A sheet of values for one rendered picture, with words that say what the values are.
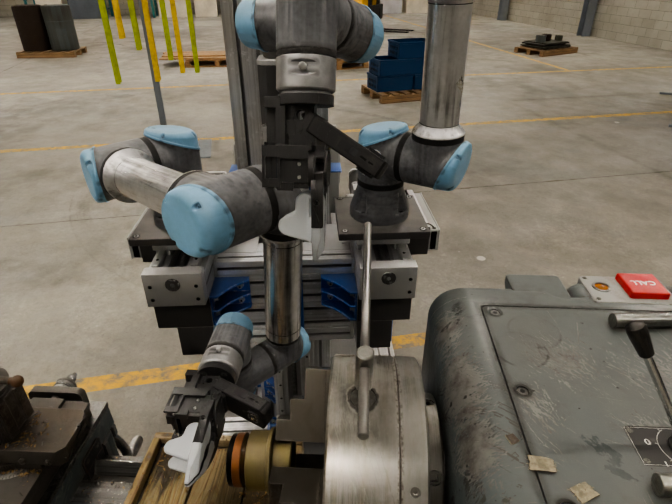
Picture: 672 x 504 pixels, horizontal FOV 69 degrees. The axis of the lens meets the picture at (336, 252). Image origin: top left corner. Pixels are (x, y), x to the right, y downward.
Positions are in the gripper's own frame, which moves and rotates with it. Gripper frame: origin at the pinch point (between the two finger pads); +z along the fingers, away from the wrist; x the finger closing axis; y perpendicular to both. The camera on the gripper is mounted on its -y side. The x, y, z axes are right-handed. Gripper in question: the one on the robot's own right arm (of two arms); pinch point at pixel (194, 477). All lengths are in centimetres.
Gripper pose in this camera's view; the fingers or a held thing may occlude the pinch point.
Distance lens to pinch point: 80.5
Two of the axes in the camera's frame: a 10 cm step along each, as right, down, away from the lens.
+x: 0.0, -8.6, -5.1
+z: -0.6, 5.0, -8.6
